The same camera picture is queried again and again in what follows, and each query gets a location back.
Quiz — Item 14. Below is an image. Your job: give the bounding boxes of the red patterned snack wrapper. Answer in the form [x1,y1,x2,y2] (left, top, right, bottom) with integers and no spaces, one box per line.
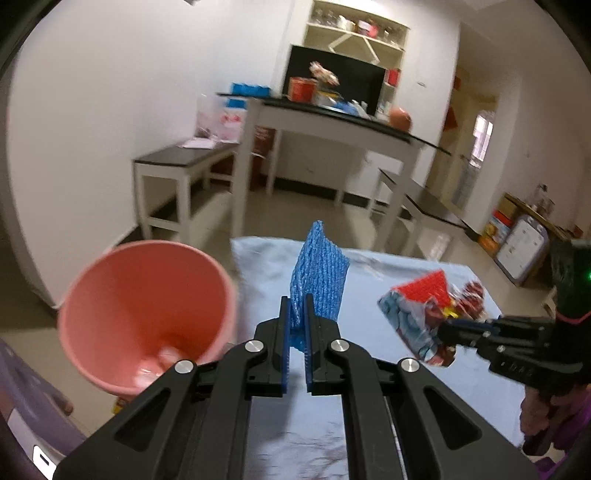
[378,290,456,367]

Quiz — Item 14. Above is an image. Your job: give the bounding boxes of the blue foam fruit net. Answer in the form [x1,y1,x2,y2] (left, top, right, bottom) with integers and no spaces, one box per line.
[290,220,349,359]

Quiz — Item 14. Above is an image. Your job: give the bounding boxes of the pink plastic trash bucket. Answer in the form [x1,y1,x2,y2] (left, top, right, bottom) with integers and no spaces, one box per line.
[58,240,238,399]

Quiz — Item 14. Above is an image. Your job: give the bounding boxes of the person's right hand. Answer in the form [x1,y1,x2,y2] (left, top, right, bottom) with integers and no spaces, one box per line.
[520,386,590,437]

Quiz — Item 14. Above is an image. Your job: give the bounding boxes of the red white crumpled wrapper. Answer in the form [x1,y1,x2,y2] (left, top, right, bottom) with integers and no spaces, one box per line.
[450,281,485,321]

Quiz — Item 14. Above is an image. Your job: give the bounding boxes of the red foam fruit net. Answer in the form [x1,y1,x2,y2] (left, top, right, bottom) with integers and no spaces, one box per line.
[393,270,452,308]

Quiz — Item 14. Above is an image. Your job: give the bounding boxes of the wooden side desk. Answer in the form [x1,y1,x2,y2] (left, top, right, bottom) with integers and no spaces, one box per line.
[497,193,582,287]

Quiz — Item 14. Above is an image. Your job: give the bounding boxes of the white purple drawing board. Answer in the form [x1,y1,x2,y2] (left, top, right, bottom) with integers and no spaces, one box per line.
[495,215,549,286]

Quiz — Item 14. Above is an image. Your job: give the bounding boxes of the colourful cardboard box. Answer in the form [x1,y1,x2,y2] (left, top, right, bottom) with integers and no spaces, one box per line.
[478,210,513,257]

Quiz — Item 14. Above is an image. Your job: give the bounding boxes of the purple plastic stool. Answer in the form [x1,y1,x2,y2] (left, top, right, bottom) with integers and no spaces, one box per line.
[0,343,86,479]

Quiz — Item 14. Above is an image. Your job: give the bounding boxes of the right white black bench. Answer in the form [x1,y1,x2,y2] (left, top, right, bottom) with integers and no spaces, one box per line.
[368,169,468,262]

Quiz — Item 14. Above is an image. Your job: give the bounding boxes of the white black bench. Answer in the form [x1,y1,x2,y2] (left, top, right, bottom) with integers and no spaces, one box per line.
[133,143,238,244]
[368,169,468,262]

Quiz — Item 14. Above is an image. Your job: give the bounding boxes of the orange pomelo fruit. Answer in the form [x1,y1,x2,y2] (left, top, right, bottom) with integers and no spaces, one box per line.
[389,107,413,133]

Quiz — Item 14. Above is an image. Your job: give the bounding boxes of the left white black bench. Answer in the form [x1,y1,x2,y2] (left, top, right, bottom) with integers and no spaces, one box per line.
[133,143,238,244]

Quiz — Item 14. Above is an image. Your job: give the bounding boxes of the white table black glass top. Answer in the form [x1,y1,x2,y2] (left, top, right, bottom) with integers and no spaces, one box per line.
[230,97,441,252]

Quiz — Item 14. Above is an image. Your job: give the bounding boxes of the black television screen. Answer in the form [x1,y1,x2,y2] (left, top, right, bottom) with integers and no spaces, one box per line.
[280,44,388,116]

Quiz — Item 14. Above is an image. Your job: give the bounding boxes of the papers on bench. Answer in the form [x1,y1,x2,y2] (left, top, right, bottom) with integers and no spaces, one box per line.
[179,137,217,150]

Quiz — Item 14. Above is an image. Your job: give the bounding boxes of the clear plastic bag on bench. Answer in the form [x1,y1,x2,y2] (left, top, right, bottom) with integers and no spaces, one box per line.
[195,94,247,143]

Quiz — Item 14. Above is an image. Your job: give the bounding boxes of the blue storage box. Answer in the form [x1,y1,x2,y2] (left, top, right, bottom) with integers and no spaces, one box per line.
[226,83,271,109]

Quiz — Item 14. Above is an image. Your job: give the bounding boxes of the white wall shelf unit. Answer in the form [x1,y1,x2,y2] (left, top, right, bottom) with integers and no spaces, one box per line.
[303,1,410,115]

